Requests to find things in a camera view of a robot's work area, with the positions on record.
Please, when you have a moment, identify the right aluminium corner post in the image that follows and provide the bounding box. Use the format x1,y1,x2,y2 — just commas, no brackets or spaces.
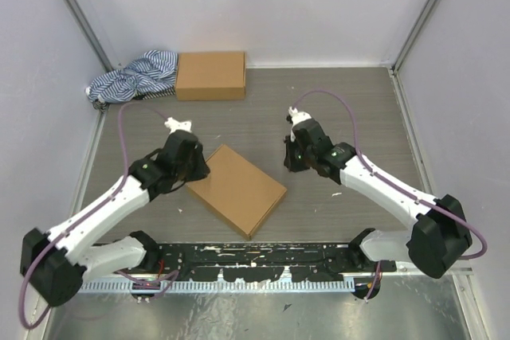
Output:
388,0,463,74

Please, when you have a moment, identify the aluminium corner post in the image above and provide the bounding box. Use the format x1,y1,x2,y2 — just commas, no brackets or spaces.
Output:
388,0,463,74
63,0,114,72

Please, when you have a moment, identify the left aluminium corner post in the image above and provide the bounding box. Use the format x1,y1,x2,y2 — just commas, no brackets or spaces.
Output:
63,0,114,72

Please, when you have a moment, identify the white slotted cable duct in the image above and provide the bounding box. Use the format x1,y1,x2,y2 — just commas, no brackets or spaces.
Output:
79,277,355,294

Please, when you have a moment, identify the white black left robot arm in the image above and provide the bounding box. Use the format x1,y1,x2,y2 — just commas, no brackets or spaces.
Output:
21,123,210,307

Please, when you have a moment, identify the closed brown cardboard box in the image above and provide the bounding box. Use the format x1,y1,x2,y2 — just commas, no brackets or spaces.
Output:
175,51,246,101

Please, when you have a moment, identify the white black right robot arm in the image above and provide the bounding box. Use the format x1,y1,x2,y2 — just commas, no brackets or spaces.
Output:
284,112,473,279

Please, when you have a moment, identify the brown cardboard box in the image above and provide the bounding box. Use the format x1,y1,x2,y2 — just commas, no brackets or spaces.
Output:
187,145,287,240
175,51,246,101

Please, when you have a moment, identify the aluminium front frame rail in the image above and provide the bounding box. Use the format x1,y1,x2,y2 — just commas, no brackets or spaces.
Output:
39,242,475,277

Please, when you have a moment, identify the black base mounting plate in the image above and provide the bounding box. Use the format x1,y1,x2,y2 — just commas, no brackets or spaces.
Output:
106,240,398,283

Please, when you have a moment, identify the blue white striped cloth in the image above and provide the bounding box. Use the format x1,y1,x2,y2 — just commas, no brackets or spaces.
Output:
85,50,179,110

